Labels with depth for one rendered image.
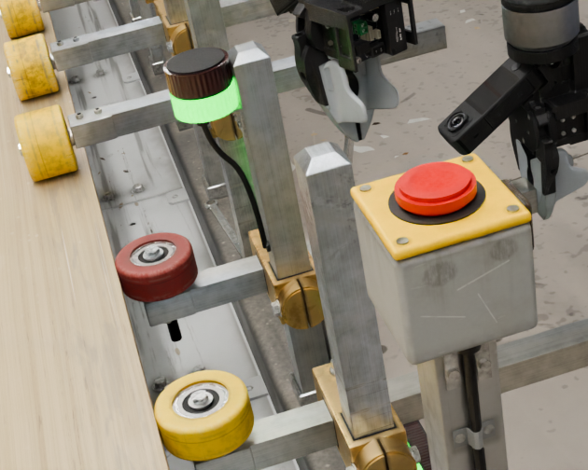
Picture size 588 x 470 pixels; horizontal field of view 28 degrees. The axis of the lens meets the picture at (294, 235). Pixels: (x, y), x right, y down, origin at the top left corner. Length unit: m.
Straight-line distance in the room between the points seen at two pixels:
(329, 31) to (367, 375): 0.30
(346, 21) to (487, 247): 0.45
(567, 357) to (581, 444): 1.15
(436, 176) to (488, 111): 0.63
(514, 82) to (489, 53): 2.48
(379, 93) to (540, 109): 0.21
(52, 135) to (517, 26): 0.53
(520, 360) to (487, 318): 0.47
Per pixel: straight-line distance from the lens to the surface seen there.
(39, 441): 1.01
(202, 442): 0.97
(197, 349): 1.53
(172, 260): 1.17
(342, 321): 0.91
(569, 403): 2.31
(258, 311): 1.43
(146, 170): 1.99
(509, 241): 0.57
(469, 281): 0.57
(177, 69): 1.06
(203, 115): 1.06
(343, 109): 1.07
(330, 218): 0.86
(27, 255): 1.27
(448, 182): 0.57
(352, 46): 0.99
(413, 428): 1.23
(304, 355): 1.23
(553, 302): 2.56
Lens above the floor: 1.52
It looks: 32 degrees down
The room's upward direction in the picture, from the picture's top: 11 degrees counter-clockwise
